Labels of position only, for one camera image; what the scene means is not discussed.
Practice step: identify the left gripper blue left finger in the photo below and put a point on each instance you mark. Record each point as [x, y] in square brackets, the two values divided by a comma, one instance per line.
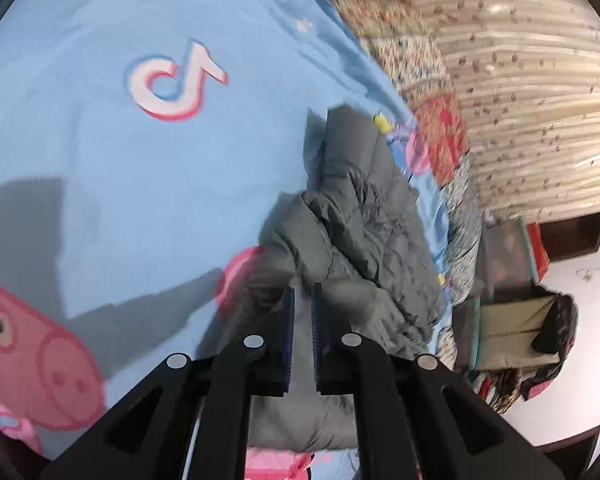
[284, 341]

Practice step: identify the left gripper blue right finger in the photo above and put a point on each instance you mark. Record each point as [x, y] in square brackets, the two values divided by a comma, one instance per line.
[320, 312]

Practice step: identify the grey puffer jacket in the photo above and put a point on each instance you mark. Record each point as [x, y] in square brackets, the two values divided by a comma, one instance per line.
[356, 232]

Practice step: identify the stacked storage boxes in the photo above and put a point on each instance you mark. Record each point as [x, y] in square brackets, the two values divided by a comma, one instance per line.
[506, 266]

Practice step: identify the blue Peppa Pig bedsheet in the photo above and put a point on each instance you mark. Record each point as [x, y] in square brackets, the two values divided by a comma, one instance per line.
[145, 146]

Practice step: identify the beige leaf-pattern curtain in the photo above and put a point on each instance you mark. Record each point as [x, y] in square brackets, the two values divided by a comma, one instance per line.
[527, 76]

